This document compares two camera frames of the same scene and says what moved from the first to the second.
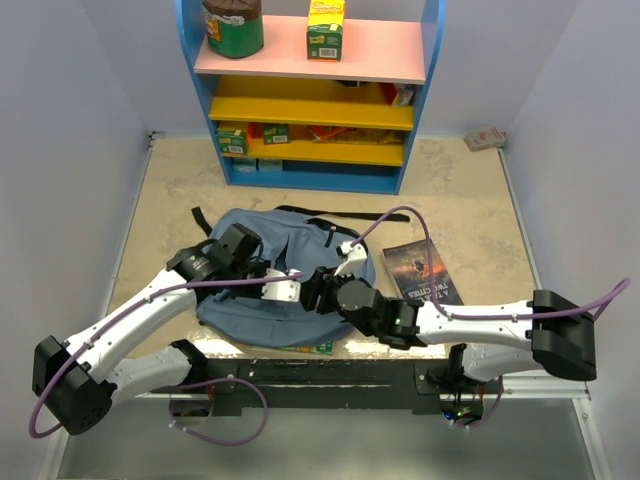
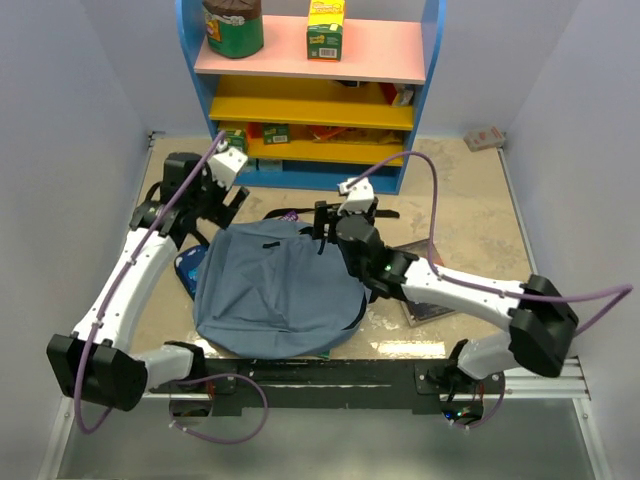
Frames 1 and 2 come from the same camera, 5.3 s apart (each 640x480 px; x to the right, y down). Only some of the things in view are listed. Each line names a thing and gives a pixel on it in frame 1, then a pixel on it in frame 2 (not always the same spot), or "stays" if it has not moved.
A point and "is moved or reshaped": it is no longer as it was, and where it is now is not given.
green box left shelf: [232, 142] stays
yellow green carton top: [324, 32] stays
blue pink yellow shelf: [286, 121] stays
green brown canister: [235, 28] stays
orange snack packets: [351, 135] stays
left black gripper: [255, 294] to [223, 216]
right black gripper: [321, 283] to [323, 217]
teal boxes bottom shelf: [249, 165] stays
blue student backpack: [293, 244] is moved or reshaped
